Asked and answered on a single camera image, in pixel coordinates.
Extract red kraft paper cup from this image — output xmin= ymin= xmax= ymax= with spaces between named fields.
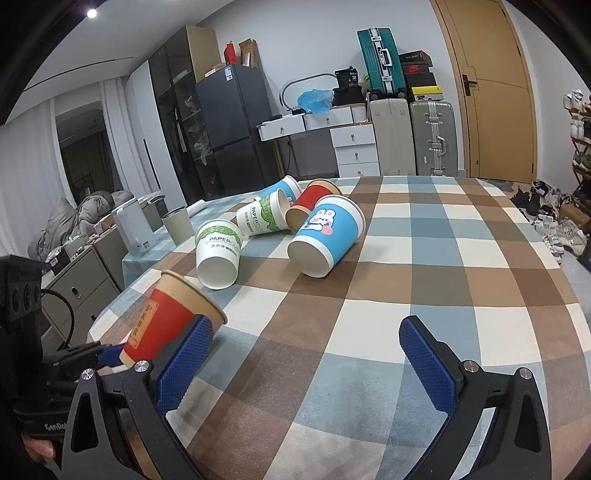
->
xmin=119 ymin=270 xmax=228 ymax=368

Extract white green paper cup near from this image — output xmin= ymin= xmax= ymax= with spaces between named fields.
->
xmin=195 ymin=219 xmax=242 ymax=290

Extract white green paper cup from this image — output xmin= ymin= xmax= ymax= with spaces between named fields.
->
xmin=236 ymin=189 xmax=290 ymax=236
xmin=195 ymin=219 xmax=242 ymax=290

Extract blue bunny paper cup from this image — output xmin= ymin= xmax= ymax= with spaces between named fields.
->
xmin=287 ymin=195 xmax=367 ymax=278

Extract white green paper cup far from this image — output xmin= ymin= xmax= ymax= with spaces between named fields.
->
xmin=236 ymin=189 xmax=290 ymax=236

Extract red kraft cup far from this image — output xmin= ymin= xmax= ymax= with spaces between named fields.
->
xmin=286 ymin=179 xmax=342 ymax=233

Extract blue paper cup far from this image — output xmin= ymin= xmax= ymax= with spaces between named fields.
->
xmin=256 ymin=175 xmax=303 ymax=205

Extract person's left hand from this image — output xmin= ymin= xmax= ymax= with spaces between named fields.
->
xmin=21 ymin=435 xmax=56 ymax=462

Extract grey drawer cabinet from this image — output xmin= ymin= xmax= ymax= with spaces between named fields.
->
xmin=41 ymin=247 xmax=120 ymax=346

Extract white humidifier appliance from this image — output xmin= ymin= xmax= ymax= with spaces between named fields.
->
xmin=113 ymin=197 xmax=156 ymax=256

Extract checked tablecloth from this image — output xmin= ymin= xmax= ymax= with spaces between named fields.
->
xmin=87 ymin=174 xmax=591 ymax=480

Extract grey bedding pile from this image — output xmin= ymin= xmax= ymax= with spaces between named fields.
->
xmin=27 ymin=190 xmax=133 ymax=261

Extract beige steel tumbler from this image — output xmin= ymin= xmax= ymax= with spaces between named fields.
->
xmin=161 ymin=207 xmax=194 ymax=246

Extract white drawer desk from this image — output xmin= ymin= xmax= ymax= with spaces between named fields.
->
xmin=257 ymin=104 xmax=381 ymax=178

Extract silver aluminium suitcase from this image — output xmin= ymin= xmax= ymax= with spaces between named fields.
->
xmin=410 ymin=101 xmax=458 ymax=177

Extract beige suitcase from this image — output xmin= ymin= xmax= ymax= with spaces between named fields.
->
xmin=370 ymin=98 xmax=416 ymax=176

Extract wooden door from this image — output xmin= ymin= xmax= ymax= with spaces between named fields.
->
xmin=432 ymin=0 xmax=537 ymax=183

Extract black refrigerator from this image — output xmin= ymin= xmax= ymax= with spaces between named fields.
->
xmin=197 ymin=65 xmax=280 ymax=195

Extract black bag on desk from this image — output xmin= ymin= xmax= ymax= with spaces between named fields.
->
xmin=332 ymin=66 xmax=367 ymax=107

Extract blue plastic bag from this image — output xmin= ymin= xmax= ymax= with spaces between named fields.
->
xmin=297 ymin=89 xmax=334 ymax=114

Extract black glass cabinet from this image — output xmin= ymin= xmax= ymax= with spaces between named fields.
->
xmin=148 ymin=25 xmax=224 ymax=205

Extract shoe rack with shoes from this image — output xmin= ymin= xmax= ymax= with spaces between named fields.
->
xmin=563 ymin=89 xmax=591 ymax=215

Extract stacked shoe boxes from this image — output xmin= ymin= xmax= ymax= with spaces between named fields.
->
xmin=399 ymin=50 xmax=444 ymax=102

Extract teal suitcase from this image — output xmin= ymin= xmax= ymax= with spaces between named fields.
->
xmin=356 ymin=27 xmax=407 ymax=98

